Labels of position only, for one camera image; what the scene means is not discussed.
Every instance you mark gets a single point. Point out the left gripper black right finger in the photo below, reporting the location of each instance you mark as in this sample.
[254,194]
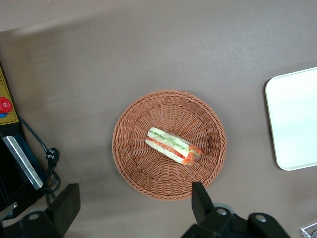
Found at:
[201,205]

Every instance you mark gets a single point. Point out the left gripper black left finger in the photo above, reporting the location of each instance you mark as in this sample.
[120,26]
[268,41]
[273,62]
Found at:
[65,205]

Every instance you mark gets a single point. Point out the triangle sandwich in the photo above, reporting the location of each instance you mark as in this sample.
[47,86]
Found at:
[166,143]

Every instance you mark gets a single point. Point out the cream rectangular plastic tray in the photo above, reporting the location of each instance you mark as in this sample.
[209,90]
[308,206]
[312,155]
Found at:
[294,119]

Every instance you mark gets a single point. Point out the black appliance with yellow panel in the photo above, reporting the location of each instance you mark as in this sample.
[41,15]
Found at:
[12,158]

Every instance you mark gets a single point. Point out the round brown wicker basket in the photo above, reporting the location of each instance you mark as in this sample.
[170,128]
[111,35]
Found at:
[138,173]

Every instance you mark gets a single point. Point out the red emergency stop button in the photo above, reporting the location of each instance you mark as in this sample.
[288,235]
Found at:
[5,105]

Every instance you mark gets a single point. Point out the clear acrylic bottle rack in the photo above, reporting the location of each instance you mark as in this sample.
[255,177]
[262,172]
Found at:
[309,230]

